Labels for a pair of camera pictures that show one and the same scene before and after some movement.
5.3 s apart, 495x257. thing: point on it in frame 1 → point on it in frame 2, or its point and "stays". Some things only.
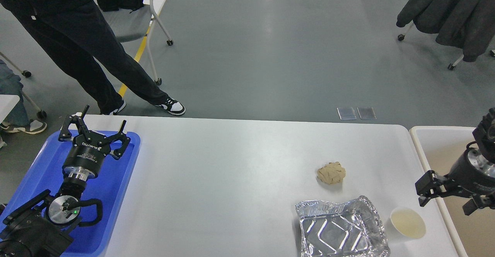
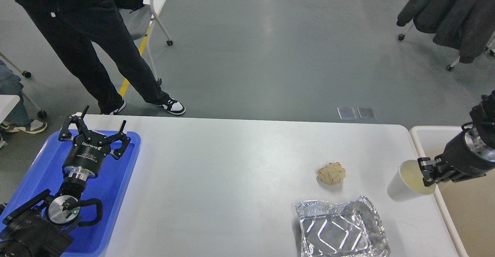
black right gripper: [472, 174] → [466, 152]
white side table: [7, 102] stays
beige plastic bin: [473, 235] stays
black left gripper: [84, 159] stays
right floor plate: [367, 113] stays
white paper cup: [408, 222] → [408, 183]
